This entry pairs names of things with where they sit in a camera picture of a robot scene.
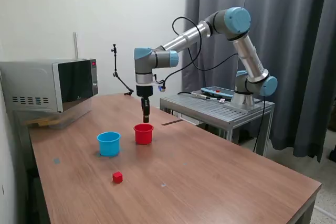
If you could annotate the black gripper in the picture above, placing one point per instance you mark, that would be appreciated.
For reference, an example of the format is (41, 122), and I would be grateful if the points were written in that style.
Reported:
(145, 91)

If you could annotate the red cube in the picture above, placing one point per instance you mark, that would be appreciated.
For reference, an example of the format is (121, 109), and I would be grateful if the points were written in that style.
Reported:
(117, 177)

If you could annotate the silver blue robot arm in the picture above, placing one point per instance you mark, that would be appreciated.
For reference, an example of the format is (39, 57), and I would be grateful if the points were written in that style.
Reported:
(244, 48)

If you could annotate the red plastic cup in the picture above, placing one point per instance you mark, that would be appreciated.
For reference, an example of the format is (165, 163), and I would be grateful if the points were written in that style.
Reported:
(144, 137)

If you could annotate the dark thin flat strip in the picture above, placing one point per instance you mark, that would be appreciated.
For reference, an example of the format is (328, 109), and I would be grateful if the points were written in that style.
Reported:
(172, 122)

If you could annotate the blue plastic cup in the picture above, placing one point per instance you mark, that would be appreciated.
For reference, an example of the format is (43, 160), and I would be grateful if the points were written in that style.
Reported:
(109, 146)

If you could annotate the grey metal robot stand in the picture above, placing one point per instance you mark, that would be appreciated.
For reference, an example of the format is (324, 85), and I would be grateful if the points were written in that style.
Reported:
(210, 108)

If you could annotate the blue teach pendant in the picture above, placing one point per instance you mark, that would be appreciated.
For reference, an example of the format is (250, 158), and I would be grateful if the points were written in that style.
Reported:
(218, 93)

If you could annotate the white vertical pipe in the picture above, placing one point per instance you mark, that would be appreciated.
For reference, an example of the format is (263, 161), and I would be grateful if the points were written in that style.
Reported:
(75, 45)

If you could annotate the wooden boards stack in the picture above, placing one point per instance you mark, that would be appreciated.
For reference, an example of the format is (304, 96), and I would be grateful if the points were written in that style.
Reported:
(39, 122)

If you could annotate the silver microwave oven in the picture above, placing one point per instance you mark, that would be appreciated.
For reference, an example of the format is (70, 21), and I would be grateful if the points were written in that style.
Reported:
(31, 82)

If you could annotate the dark grey curtain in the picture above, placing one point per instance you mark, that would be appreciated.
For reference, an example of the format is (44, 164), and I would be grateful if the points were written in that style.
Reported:
(309, 37)

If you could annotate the dark table leg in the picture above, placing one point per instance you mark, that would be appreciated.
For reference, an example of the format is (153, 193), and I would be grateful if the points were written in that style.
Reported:
(305, 213)

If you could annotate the dark floor clutter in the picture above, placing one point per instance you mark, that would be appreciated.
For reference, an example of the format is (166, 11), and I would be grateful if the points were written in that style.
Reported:
(331, 153)

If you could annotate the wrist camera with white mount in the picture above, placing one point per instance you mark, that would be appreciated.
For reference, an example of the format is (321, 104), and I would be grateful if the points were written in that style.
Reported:
(161, 87)

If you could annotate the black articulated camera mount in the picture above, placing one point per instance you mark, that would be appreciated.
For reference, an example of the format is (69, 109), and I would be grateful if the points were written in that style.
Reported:
(115, 74)

